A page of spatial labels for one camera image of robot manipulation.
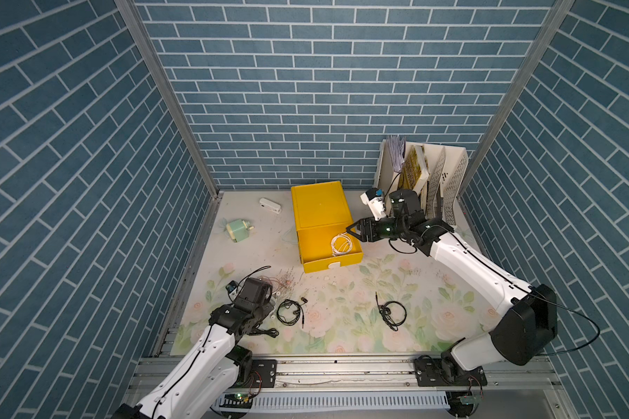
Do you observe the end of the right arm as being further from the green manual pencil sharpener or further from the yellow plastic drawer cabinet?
the green manual pencil sharpener

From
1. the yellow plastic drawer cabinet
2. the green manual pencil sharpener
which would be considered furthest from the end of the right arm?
the green manual pencil sharpener

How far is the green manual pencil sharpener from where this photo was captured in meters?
1.01
